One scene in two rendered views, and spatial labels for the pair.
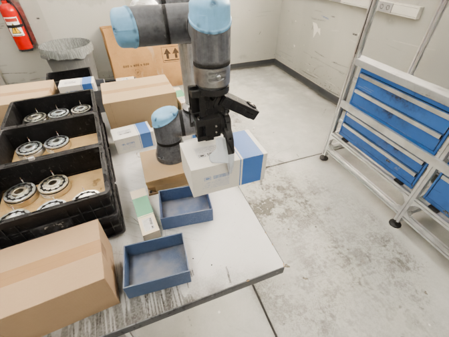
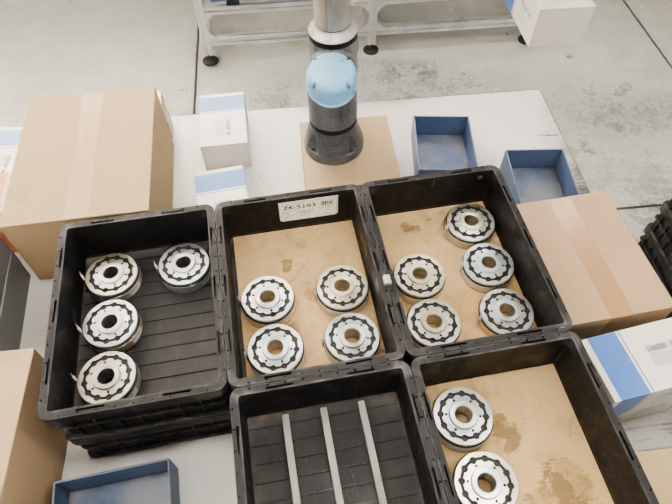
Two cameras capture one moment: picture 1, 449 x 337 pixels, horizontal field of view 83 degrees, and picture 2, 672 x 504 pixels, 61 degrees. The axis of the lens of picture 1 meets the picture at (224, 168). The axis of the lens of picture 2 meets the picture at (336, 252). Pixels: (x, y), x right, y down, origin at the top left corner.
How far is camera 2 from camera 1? 1.48 m
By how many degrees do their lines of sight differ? 50
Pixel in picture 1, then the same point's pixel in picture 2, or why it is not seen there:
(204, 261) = not seen: hidden behind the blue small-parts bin
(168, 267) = (536, 185)
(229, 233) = (488, 123)
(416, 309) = (480, 89)
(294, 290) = not seen: hidden behind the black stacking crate
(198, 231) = (480, 152)
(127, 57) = not seen: outside the picture
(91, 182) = (408, 234)
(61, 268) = (592, 232)
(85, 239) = (548, 213)
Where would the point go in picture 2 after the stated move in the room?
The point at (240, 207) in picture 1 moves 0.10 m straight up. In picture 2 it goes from (445, 105) to (451, 76)
